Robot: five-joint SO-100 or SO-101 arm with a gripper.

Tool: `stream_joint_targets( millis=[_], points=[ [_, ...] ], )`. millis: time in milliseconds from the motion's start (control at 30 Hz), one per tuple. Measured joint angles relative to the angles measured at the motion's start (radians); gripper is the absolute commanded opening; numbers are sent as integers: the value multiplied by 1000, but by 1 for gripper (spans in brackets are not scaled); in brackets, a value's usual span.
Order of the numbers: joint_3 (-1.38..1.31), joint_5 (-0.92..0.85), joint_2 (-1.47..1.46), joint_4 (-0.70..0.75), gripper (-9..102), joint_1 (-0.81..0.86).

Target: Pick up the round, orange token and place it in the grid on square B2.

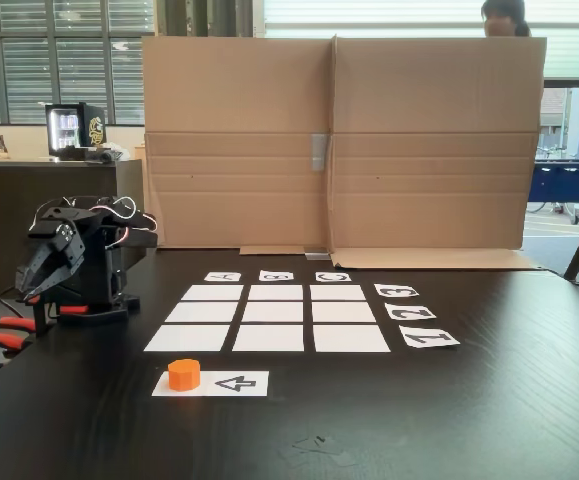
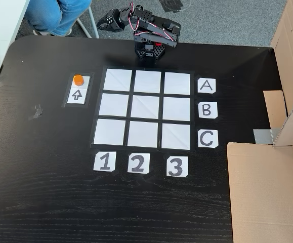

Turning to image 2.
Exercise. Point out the paper sheet number 2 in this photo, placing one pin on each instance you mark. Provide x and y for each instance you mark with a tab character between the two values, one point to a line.
138	163

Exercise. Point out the black and orange clamp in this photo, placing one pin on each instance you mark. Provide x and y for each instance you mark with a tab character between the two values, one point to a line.
158	44

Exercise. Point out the paper sheet number 1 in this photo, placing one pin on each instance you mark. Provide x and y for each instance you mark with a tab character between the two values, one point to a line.
104	161

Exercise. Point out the person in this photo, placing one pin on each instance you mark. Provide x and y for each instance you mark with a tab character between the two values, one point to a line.
50	15

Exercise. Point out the grey tape strip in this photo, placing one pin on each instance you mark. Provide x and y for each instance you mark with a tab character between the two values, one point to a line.
262	135

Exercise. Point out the grey metal chair leg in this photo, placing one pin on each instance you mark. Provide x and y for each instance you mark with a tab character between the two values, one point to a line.
91	24

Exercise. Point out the paper sheet letter C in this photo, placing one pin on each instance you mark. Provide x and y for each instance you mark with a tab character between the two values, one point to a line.
207	138

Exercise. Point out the black floor tape patch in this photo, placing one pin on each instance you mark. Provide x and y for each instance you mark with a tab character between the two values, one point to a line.
172	5

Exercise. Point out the paper sheet number 3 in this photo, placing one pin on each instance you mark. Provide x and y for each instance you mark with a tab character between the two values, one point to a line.
177	166

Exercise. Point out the paper sheet letter B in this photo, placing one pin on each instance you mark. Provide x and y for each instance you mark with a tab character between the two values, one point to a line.
207	110

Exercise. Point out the crumpled clear tape piece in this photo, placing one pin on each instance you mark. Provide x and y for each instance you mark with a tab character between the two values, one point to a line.
36	112

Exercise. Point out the white desk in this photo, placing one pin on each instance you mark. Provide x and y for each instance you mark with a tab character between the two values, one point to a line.
2	30

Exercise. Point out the paper sheet with arrow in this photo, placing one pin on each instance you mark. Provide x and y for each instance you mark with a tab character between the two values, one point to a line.
77	95

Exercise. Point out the round orange token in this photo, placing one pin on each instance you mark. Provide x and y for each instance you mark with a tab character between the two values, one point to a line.
78	79

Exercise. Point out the white nine-square paper grid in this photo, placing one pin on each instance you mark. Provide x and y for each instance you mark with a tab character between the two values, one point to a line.
146	108

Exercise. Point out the paper sheet letter A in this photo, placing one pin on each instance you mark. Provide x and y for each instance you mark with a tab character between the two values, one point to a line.
207	85

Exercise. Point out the brown cardboard screen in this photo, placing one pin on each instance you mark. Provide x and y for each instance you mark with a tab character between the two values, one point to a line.
265	192

